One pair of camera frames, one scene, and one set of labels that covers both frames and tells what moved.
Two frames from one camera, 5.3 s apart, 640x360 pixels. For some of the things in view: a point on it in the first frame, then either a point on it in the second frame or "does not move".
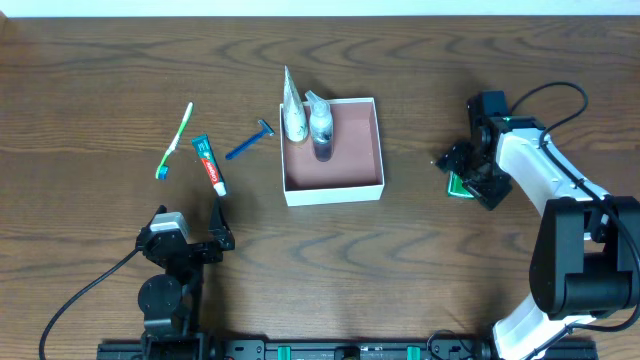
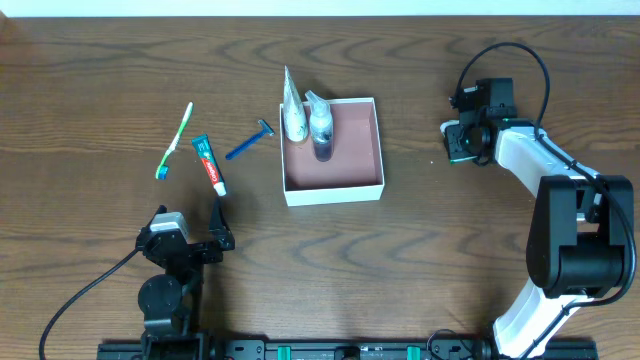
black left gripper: x=195 y=250 does not move
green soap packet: x=456 y=187 to x=452 y=132
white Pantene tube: x=294 y=115 does not move
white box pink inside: x=355 y=170 does not move
